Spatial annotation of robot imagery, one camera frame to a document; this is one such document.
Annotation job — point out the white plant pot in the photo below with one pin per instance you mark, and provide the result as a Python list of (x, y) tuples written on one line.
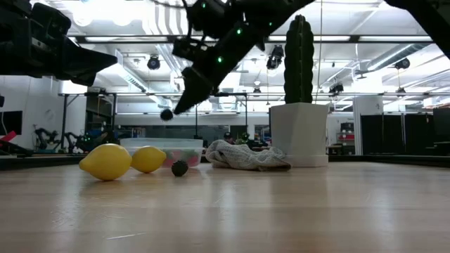
[(299, 137)]

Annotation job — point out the green cactus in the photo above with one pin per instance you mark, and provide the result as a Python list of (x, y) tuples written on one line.
[(299, 59)]

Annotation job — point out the background black robot arm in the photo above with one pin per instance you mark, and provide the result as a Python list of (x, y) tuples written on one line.
[(84, 140), (44, 135)]

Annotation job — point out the black partition panels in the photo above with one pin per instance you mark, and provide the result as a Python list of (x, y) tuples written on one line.
[(404, 133)]

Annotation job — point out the clear plastic tupperware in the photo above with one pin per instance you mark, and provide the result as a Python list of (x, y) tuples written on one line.
[(183, 144)]

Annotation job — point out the pink flat item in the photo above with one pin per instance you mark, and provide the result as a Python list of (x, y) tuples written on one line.
[(8, 136)]

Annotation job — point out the red strawberry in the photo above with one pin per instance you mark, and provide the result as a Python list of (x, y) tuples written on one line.
[(194, 161)]

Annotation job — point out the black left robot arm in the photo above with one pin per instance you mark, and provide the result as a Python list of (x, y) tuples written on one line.
[(5, 42)]

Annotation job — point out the grey crumpled cloth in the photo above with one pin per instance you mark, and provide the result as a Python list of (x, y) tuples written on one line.
[(242, 156)]

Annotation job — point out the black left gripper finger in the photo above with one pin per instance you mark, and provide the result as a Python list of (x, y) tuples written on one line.
[(84, 78), (88, 58)]

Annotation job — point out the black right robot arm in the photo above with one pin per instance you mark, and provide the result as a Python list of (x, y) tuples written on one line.
[(267, 14)]

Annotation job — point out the dark blackberry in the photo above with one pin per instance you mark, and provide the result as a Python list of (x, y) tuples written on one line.
[(179, 168)]

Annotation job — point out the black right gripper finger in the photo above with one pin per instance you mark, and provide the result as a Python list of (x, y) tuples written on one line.
[(193, 88)]

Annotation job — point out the person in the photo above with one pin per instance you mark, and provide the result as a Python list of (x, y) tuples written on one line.
[(228, 137)]

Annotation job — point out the dark shelf rack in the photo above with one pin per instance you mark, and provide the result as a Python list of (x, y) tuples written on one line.
[(100, 105)]

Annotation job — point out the yellow lemon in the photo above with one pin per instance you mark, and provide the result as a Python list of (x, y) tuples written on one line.
[(105, 161), (149, 160)]

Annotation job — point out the black monitor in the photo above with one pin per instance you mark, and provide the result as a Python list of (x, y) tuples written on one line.
[(10, 123)]

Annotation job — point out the small red fruit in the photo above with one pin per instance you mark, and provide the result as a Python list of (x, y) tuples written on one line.
[(169, 162)]

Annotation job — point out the shelf with red boxes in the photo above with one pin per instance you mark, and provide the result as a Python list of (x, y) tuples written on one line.
[(347, 136)]

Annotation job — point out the black ceiling spotlight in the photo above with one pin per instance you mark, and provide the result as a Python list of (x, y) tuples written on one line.
[(336, 88), (276, 58), (402, 63), (153, 63)]

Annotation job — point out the dark cherry with stem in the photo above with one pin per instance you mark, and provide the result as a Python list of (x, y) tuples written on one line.
[(166, 115)]

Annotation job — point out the black background frame stand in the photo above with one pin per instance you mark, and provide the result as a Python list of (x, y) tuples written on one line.
[(225, 94)]

